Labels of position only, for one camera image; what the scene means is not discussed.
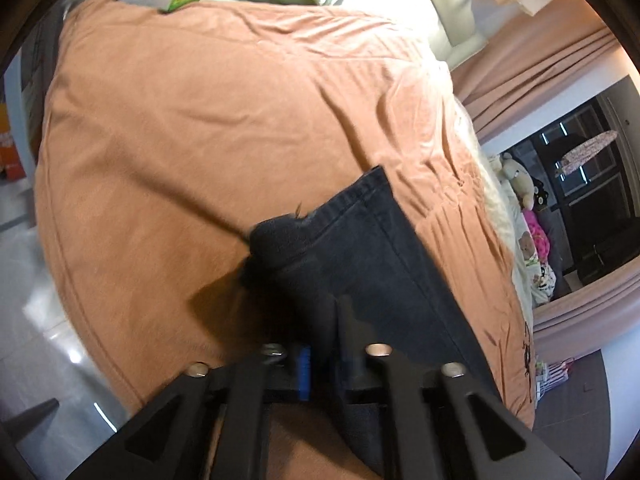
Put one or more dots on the cream bed sheet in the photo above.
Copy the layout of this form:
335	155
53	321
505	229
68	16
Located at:
492	185

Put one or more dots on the black pants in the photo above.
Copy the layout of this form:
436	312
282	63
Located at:
380	270

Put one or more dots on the bear printed cream pillow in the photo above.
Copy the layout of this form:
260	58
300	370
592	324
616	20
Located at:
525	250

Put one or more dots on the beige plush toy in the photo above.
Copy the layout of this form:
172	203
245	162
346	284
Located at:
517	180

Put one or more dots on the dark window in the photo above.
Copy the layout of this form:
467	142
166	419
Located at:
595	220

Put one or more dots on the hanging floral garment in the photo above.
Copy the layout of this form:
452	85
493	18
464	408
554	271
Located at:
587	147

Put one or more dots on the black spotted white cloth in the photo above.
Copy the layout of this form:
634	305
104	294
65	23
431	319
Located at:
546	280

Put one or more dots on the pink plush toy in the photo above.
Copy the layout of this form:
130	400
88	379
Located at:
537	240

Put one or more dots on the orange blanket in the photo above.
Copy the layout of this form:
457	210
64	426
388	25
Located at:
200	135

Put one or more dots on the orange box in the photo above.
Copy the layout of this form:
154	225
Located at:
10	155

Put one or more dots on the black plush toy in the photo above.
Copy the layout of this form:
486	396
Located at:
541	195

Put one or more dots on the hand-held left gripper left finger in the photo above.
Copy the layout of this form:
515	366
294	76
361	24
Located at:
302	372

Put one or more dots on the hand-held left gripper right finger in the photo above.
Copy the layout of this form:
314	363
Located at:
350	375

